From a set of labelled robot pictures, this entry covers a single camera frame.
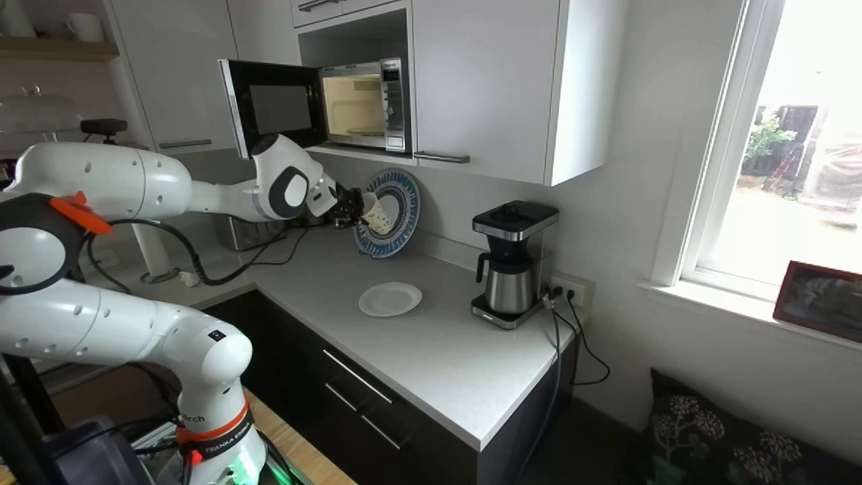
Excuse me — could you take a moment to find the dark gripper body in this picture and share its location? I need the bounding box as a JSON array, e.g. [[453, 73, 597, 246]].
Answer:
[[318, 175, 361, 232]]

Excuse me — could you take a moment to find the tan paper cup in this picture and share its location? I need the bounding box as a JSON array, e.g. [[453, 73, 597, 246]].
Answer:
[[361, 193, 405, 240]]

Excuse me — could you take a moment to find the blue patterned decorative plate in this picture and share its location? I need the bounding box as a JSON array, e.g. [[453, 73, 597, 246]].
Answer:
[[351, 171, 425, 265]]

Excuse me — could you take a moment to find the white flat plate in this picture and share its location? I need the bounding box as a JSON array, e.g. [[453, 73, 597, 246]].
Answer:
[[355, 281, 425, 322]]

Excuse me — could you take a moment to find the silver toaster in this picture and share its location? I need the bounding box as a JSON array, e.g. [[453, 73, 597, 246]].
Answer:
[[223, 213, 291, 257]]

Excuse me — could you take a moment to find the black steel coffee maker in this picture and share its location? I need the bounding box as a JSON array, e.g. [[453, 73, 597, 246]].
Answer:
[[469, 199, 563, 331]]

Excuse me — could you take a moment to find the dark base cabinet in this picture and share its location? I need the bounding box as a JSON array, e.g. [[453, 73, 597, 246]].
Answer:
[[204, 288, 577, 485]]

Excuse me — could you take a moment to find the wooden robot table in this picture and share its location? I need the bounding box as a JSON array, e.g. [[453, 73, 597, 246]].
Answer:
[[240, 388, 359, 485]]

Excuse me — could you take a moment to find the white mug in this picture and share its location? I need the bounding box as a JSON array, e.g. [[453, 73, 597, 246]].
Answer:
[[61, 9, 107, 46]]

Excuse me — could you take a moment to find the clear glass dome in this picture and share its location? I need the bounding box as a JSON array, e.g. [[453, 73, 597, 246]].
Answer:
[[0, 85, 92, 158]]

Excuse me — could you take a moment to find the black stand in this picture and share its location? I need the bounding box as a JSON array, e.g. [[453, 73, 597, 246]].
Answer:
[[0, 353, 157, 485]]

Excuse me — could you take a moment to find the dark floral cushion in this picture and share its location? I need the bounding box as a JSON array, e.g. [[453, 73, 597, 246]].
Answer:
[[640, 368, 862, 485]]

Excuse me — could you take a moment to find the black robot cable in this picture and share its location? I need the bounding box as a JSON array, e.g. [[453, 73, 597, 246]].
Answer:
[[84, 215, 312, 291]]

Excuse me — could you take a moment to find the long silver drawer handle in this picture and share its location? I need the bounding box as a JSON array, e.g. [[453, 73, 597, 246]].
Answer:
[[321, 348, 395, 407]]

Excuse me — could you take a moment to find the short silver drawer handle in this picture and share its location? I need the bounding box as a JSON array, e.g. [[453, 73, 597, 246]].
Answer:
[[359, 412, 405, 453], [322, 383, 361, 416]]

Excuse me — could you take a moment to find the white wall cabinet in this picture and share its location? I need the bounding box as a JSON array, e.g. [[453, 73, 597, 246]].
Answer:
[[225, 0, 629, 190]]

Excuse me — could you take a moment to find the white wall outlet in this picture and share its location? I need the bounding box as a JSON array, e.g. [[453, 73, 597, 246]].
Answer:
[[541, 275, 596, 315]]

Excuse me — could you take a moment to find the black power cable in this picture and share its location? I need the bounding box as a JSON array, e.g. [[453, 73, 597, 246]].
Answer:
[[523, 288, 565, 461], [559, 288, 613, 392]]

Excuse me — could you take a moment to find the black camera on tripod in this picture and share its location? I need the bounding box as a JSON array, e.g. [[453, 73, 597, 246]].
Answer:
[[77, 117, 132, 147]]

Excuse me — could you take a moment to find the wooden wall shelf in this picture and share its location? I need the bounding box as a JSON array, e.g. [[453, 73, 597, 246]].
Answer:
[[0, 35, 122, 65]]

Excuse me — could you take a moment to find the white window frame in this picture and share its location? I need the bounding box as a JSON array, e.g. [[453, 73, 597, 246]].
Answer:
[[650, 0, 862, 306]]

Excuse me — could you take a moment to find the dark picture frame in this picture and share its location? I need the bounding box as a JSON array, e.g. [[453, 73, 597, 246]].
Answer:
[[770, 260, 862, 348]]

